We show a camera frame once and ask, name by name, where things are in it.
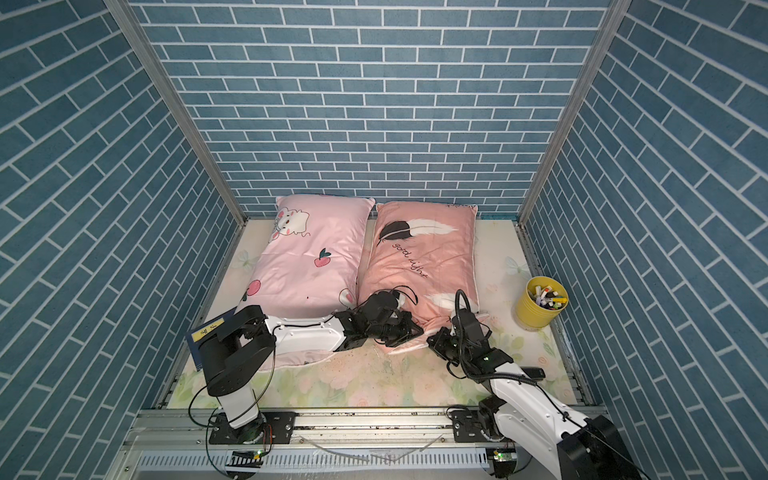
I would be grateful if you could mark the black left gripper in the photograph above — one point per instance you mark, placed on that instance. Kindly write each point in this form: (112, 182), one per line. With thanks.
(405, 322)

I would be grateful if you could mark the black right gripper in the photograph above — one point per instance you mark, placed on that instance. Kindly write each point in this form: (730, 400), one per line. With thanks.
(438, 343)

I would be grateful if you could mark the salmon pink feather pillow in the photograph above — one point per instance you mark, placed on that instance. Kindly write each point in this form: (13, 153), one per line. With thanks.
(427, 251)

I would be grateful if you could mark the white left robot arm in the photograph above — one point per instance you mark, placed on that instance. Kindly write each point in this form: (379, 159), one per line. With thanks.
(232, 350)

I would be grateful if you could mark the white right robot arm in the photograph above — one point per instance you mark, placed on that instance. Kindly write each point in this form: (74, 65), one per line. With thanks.
(540, 414)

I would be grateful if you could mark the black small remote device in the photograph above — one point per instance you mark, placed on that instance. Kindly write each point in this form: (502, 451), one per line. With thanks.
(534, 373)

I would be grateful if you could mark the light pink cartoon pillow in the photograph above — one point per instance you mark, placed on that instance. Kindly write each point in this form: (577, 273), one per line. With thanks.
(308, 272)

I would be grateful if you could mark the yellow pen cup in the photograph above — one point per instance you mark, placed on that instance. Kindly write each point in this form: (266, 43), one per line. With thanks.
(542, 300)

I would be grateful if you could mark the blue notebook yellow label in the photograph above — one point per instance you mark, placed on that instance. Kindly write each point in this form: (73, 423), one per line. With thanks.
(195, 336)

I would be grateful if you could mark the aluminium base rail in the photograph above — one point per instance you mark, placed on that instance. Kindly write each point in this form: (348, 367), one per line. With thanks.
(318, 441)

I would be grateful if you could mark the silver corner frame post right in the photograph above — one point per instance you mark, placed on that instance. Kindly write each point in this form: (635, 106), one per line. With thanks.
(593, 60)

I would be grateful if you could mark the silver corner frame post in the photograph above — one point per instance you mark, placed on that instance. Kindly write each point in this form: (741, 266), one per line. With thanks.
(138, 40)
(593, 60)

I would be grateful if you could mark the silver corner frame post left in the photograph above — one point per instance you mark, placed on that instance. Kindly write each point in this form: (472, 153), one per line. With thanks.
(138, 40)

